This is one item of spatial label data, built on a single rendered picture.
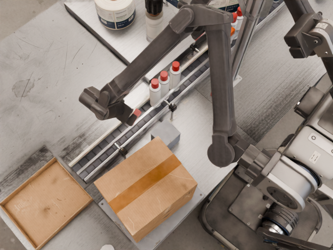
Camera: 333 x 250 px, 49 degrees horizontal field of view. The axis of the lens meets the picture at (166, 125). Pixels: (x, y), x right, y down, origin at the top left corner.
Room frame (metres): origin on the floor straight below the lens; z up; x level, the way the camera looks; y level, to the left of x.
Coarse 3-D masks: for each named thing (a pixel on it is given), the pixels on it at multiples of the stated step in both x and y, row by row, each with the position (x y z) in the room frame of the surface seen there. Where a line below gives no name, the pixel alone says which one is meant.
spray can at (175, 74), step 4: (172, 64) 0.86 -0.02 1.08; (176, 64) 0.86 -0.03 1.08; (172, 68) 0.85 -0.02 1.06; (176, 68) 0.85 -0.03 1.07; (180, 68) 0.86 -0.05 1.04; (172, 72) 0.84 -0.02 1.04; (176, 72) 0.84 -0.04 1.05; (180, 72) 0.85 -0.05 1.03; (172, 76) 0.84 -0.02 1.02; (176, 76) 0.84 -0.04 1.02; (180, 76) 0.86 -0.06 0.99; (172, 80) 0.84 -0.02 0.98; (176, 80) 0.84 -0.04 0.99; (172, 84) 0.84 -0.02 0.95; (176, 84) 0.84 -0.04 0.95
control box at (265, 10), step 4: (240, 0) 1.01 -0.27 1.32; (248, 0) 0.95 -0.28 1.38; (268, 0) 0.96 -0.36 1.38; (272, 0) 0.97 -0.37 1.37; (240, 4) 1.00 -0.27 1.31; (244, 4) 0.97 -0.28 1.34; (264, 4) 0.96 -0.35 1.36; (268, 4) 0.96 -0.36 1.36; (240, 8) 0.99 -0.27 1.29; (244, 8) 0.96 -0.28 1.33; (264, 8) 0.96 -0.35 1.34; (268, 8) 0.97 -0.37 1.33; (244, 12) 0.95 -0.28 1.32; (264, 12) 0.96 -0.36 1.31; (268, 12) 0.97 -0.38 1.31; (260, 16) 0.96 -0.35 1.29
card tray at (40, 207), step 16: (32, 176) 0.40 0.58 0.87; (48, 176) 0.41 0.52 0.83; (64, 176) 0.41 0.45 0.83; (16, 192) 0.33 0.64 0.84; (32, 192) 0.33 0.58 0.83; (48, 192) 0.34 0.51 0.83; (64, 192) 0.34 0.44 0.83; (80, 192) 0.34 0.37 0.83; (16, 208) 0.26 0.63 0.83; (32, 208) 0.26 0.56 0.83; (48, 208) 0.27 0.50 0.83; (64, 208) 0.27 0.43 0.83; (80, 208) 0.27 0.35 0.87; (16, 224) 0.19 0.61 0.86; (32, 224) 0.20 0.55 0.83; (48, 224) 0.20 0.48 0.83; (64, 224) 0.20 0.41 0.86; (32, 240) 0.13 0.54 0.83; (48, 240) 0.14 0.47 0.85
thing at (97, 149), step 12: (204, 60) 1.02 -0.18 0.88; (144, 108) 0.74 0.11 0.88; (156, 108) 0.74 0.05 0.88; (144, 120) 0.68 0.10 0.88; (120, 132) 0.61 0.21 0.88; (132, 132) 0.62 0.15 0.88; (108, 144) 0.55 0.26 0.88; (120, 144) 0.56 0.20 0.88; (84, 156) 0.49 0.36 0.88; (108, 156) 0.50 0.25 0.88; (72, 168) 0.44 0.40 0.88
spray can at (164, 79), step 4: (164, 72) 0.82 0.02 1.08; (160, 76) 0.81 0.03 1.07; (164, 76) 0.80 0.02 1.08; (168, 76) 0.82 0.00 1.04; (160, 80) 0.80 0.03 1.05; (164, 80) 0.79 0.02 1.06; (168, 80) 0.80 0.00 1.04; (164, 84) 0.78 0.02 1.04; (168, 84) 0.80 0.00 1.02; (164, 88) 0.78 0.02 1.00; (168, 88) 0.80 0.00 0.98; (164, 92) 0.78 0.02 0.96; (168, 96) 0.80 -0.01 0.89
